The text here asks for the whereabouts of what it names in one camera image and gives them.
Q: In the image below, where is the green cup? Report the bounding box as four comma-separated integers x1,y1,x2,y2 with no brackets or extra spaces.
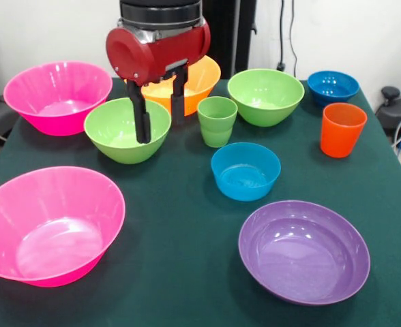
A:
196,96,239,149

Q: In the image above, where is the orange-red cup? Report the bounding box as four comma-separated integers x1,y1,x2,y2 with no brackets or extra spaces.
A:
320,102,368,159

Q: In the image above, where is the dark green tablecloth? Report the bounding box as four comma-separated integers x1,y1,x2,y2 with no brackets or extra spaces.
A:
0,77,401,327

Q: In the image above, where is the pink bowl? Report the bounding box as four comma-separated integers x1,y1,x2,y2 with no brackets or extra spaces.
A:
0,166,126,288
3,61,113,137

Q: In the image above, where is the green bowl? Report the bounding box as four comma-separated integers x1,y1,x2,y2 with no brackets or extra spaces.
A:
83,97,173,166
227,68,306,128

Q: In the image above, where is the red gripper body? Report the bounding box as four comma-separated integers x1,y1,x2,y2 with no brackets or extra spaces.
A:
105,20,211,87

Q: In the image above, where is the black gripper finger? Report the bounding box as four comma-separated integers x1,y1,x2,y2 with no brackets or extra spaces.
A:
125,78,152,144
170,64,190,125

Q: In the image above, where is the dark blue bowl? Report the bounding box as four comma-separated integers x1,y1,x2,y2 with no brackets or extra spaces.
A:
306,70,360,107

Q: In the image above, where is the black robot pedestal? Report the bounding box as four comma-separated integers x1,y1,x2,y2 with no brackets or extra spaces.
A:
200,0,258,80

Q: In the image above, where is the light blue bowl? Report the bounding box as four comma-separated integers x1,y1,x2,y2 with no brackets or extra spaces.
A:
211,142,282,202

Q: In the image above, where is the purple bowl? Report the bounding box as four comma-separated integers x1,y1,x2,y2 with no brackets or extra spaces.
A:
238,200,371,307

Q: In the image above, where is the thin black cable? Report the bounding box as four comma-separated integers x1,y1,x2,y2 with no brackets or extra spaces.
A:
288,0,300,81

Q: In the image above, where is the orange bowl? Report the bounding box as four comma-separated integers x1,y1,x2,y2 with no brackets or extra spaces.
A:
140,56,222,117

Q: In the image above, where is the black cable with plug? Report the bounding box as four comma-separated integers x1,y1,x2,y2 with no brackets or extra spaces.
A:
276,0,287,72

